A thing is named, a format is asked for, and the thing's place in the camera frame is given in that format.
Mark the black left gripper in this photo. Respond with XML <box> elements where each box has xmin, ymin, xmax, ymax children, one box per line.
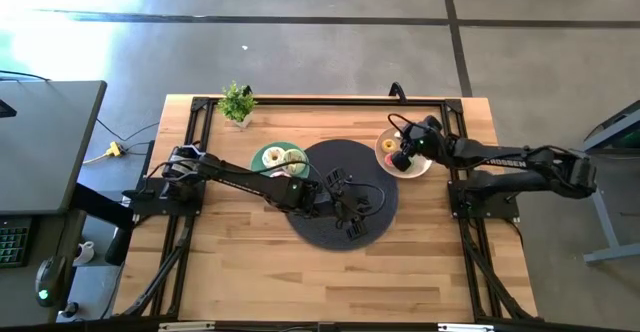
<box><xmin>319</xmin><ymin>167</ymin><xmax>374</xmax><ymax>242</ymax></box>

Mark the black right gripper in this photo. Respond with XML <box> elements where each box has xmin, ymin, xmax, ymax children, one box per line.
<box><xmin>390</xmin><ymin>120</ymin><xmax>449</xmax><ymax>173</ymax></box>

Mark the large cream frosted donut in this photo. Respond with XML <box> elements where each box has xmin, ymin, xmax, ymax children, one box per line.
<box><xmin>261</xmin><ymin>146</ymin><xmax>286</xmax><ymax>170</ymax></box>

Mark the white shallow bowl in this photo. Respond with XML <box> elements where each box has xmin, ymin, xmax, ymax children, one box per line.
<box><xmin>374</xmin><ymin>125</ymin><xmax>434</xmax><ymax>180</ymax></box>

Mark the round dark woven placemat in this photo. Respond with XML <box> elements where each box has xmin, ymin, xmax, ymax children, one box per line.
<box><xmin>284</xmin><ymin>138</ymin><xmax>400</xmax><ymax>252</ymax></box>

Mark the teal plate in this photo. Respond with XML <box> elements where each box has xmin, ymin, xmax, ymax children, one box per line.
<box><xmin>250</xmin><ymin>141</ymin><xmax>311</xmax><ymax>180</ymax></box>

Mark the small green potted plant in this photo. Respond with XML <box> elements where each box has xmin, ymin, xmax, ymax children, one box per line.
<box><xmin>216</xmin><ymin>80</ymin><xmax>259</xmax><ymax>129</ymax></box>

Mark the white mug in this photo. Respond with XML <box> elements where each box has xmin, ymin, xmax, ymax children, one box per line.
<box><xmin>73</xmin><ymin>240</ymin><xmax>96</xmax><ymax>267</ymax></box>

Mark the black computer mouse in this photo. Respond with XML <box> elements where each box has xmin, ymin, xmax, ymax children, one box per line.
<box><xmin>34</xmin><ymin>255</ymin><xmax>67</xmax><ymax>308</ymax></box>

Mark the grey desk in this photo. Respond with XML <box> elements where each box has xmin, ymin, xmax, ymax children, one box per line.
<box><xmin>0</xmin><ymin>80</ymin><xmax>108</xmax><ymax>217</ymax></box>

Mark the black keyboard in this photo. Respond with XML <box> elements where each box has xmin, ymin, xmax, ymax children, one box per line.
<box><xmin>0</xmin><ymin>215</ymin><xmax>32</xmax><ymax>269</ymax></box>

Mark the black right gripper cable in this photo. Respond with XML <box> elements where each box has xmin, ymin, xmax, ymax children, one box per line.
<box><xmin>386</xmin><ymin>112</ymin><xmax>419</xmax><ymax>133</ymax></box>

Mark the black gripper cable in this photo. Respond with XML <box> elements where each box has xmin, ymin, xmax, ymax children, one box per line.
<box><xmin>344</xmin><ymin>180</ymin><xmax>387</xmax><ymax>219</ymax></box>
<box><xmin>386</xmin><ymin>112</ymin><xmax>419</xmax><ymax>133</ymax></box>

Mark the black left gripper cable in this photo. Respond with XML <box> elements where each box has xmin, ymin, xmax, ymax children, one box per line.
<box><xmin>344</xmin><ymin>180</ymin><xmax>387</xmax><ymax>219</ymax></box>

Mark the black aluminium table frame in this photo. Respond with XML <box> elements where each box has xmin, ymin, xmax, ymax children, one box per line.
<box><xmin>117</xmin><ymin>95</ymin><xmax>539</xmax><ymax>323</ymax></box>

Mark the silver metal bracket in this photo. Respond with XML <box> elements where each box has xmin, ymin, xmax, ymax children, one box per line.
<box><xmin>158</xmin><ymin>321</ymin><xmax>216</xmax><ymax>332</ymax></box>
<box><xmin>438</xmin><ymin>323</ymin><xmax>495</xmax><ymax>332</ymax></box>

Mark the grey desk frame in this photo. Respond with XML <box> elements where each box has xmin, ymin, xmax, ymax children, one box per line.
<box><xmin>582</xmin><ymin>99</ymin><xmax>640</xmax><ymax>265</ymax></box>

